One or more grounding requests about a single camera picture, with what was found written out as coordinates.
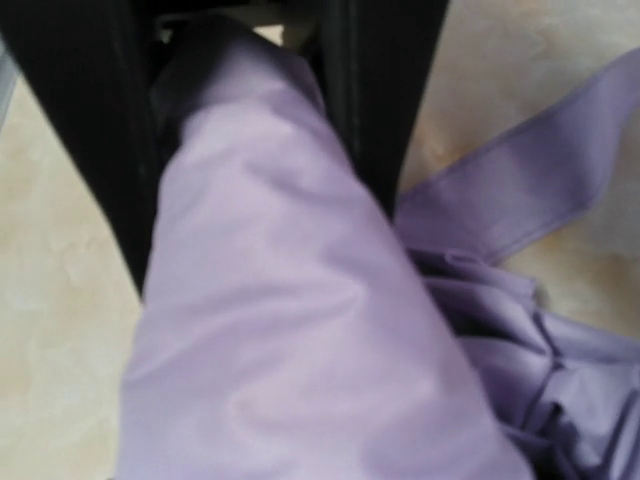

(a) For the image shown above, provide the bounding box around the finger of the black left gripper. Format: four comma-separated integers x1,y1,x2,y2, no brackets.
313,0,449,215
0,0,166,304

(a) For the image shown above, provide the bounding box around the lavender folding umbrella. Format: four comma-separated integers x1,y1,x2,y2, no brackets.
116,17,639,479

